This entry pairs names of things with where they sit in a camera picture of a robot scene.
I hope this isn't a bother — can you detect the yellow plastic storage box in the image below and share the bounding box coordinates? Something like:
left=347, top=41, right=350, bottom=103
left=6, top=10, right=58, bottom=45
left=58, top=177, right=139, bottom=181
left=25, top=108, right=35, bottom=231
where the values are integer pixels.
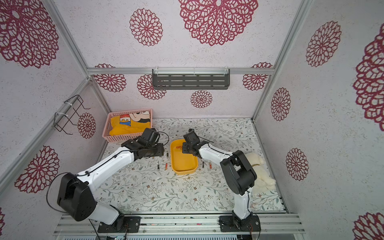
left=170, top=140, right=199, bottom=175

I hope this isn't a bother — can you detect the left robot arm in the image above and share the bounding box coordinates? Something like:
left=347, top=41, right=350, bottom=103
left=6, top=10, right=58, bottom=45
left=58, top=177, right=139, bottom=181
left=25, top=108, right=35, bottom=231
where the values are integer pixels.
left=57, top=128, right=165, bottom=229

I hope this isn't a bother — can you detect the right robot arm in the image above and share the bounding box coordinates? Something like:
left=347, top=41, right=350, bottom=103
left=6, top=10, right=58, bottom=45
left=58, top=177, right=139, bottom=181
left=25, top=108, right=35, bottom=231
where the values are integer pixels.
left=182, top=129, right=257, bottom=226

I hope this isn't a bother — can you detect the yellow printed cloth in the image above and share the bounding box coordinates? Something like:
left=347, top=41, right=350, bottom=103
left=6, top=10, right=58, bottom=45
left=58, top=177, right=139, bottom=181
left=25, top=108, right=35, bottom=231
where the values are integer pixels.
left=110, top=111, right=151, bottom=136

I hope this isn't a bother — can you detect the pink plastic basket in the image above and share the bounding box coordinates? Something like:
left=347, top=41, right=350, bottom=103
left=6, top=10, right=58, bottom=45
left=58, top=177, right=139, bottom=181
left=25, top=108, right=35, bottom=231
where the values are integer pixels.
left=102, top=109, right=153, bottom=143

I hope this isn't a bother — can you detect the white plush toy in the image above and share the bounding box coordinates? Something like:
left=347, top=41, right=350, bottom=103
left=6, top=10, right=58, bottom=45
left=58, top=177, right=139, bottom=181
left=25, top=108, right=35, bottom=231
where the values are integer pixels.
left=246, top=153, right=276, bottom=195

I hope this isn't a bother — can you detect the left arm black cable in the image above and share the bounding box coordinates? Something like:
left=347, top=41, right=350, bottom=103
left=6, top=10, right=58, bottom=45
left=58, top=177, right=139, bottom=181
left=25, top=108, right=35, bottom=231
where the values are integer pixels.
left=45, top=130, right=170, bottom=240

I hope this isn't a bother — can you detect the grey wall shelf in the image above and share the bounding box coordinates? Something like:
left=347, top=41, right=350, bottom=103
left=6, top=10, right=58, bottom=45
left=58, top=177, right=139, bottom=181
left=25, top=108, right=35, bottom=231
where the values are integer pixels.
left=152, top=68, right=230, bottom=90

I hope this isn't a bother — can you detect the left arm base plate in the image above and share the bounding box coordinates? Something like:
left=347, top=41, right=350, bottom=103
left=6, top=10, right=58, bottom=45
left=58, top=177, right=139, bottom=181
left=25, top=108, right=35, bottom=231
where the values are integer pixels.
left=97, top=217, right=142, bottom=234

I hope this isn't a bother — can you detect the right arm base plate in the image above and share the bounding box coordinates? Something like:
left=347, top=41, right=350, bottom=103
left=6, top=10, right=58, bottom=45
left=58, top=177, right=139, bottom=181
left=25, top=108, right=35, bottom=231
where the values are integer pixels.
left=219, top=214, right=261, bottom=233

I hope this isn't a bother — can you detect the black wire wall rack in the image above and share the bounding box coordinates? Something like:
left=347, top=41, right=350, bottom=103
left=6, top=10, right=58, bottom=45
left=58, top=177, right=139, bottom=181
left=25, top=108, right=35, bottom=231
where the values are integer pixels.
left=53, top=95, right=91, bottom=135

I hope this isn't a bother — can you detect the aluminium front rail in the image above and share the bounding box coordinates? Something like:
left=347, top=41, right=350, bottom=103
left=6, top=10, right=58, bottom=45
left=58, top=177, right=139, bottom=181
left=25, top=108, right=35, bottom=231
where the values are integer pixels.
left=53, top=213, right=305, bottom=237

